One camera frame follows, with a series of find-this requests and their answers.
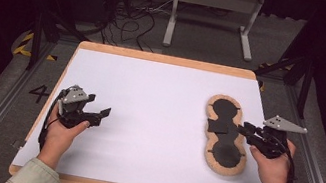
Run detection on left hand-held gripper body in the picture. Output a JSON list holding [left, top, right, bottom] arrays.
[[52, 82, 108, 135]]

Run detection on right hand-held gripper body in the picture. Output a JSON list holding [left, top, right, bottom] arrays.
[[243, 110, 310, 166]]

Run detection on wooden board with black pads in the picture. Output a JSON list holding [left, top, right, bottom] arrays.
[[194, 91, 259, 181]]

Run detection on person's right hand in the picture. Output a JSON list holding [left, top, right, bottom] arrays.
[[242, 133, 298, 183]]

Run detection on person's left hand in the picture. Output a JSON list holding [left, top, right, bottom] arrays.
[[35, 106, 93, 175]]

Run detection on yellow and black floor tape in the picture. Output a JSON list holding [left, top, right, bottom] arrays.
[[253, 59, 294, 97]]

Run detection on white table sheet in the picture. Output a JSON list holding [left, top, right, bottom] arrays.
[[11, 39, 284, 183]]

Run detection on black tripod stand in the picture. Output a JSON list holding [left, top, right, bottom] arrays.
[[23, 6, 95, 80], [246, 46, 319, 120]]

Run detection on small metal table bracket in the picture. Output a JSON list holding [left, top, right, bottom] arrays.
[[10, 137, 27, 152]]

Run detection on tangle of black floor cables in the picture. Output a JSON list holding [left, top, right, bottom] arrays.
[[97, 0, 175, 56]]

